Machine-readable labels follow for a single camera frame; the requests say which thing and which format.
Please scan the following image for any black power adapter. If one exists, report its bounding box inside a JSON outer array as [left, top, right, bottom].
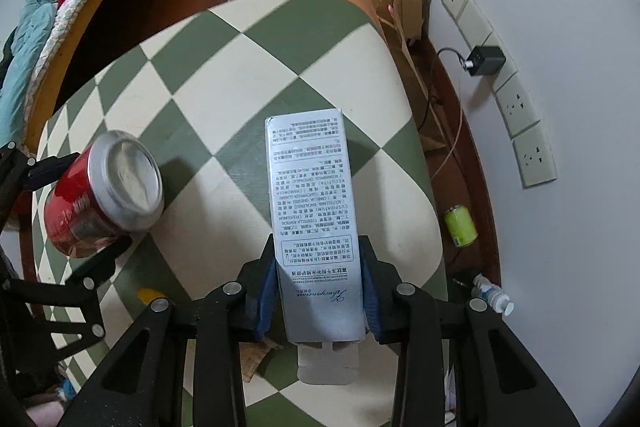
[[462, 46, 507, 78]]

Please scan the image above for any light blue duvet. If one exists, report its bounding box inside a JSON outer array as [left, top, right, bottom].
[[0, 0, 116, 142]]

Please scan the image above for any small white bottle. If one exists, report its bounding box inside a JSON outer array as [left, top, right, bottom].
[[471, 273, 515, 317]]

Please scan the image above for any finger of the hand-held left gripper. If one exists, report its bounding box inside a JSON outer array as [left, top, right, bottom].
[[0, 239, 133, 363], [0, 141, 83, 228]]

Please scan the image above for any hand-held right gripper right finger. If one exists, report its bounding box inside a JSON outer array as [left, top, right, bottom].
[[357, 234, 581, 427]]

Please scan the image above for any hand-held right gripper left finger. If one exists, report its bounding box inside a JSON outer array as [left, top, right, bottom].
[[57, 234, 281, 427]]

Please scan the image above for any black adapter cable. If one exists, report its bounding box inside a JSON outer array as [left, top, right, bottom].
[[417, 48, 468, 132]]

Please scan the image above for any wooden bed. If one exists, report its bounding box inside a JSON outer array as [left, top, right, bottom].
[[0, 0, 168, 152]]

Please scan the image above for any wall power socket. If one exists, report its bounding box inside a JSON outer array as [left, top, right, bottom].
[[492, 72, 542, 138], [511, 122, 558, 189]]

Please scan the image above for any patterned white bed sheet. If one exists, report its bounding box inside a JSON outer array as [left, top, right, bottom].
[[27, 0, 151, 118]]

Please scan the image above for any silver white carton box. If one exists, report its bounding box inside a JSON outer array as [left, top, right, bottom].
[[264, 108, 368, 387]]

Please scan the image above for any red soda can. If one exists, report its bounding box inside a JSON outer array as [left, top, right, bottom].
[[43, 130, 166, 259]]

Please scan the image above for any green drink can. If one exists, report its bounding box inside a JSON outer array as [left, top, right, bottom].
[[444, 205, 479, 249]]

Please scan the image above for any blank wall plate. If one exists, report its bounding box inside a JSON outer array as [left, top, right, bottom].
[[457, 0, 493, 52]]

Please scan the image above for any brown torn wrapper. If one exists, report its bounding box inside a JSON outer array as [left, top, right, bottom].
[[240, 339, 286, 383]]

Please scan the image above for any green white checkered table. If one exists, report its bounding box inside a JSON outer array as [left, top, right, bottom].
[[30, 0, 448, 427]]

